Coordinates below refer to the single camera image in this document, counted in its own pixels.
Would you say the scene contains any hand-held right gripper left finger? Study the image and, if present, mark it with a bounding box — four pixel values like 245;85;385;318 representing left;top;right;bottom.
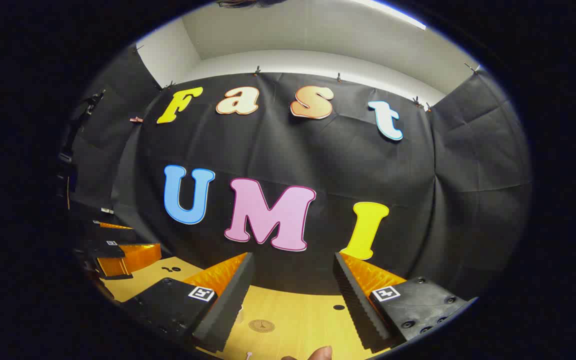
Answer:
120;252;256;354

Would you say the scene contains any round brown coaster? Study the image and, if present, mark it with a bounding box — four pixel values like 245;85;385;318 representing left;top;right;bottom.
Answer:
248;319;276;334

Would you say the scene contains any black backdrop cloth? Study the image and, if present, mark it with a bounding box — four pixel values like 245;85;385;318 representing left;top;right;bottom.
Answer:
65;45;534;301

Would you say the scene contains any wooden desktop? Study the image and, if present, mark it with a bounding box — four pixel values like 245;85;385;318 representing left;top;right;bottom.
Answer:
100;256;394;360

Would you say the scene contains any row of black cloth clips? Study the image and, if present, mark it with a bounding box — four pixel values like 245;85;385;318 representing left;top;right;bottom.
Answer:
133;44;482;110

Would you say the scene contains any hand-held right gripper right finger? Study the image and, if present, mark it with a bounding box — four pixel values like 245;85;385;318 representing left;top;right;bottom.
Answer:
332;251;479;352

